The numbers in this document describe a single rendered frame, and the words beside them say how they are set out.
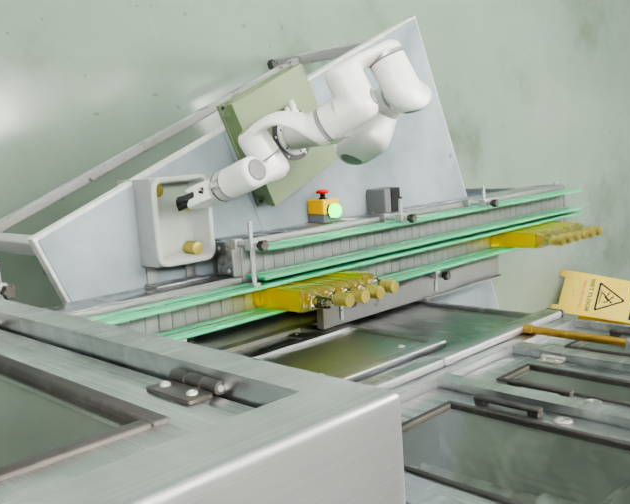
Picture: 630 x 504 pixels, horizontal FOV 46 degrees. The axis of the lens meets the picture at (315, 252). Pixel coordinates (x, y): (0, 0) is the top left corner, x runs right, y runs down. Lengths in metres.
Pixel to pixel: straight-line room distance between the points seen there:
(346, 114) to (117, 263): 0.69
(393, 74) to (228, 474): 1.39
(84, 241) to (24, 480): 1.45
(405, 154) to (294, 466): 2.30
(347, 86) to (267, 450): 1.31
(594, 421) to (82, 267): 1.19
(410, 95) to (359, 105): 0.12
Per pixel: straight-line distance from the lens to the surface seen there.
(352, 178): 2.47
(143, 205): 1.92
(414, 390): 1.67
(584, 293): 5.17
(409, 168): 2.70
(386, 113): 1.86
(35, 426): 0.57
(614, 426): 1.54
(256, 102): 2.12
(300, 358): 1.86
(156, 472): 0.40
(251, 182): 1.70
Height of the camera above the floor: 2.43
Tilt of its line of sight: 46 degrees down
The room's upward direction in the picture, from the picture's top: 94 degrees clockwise
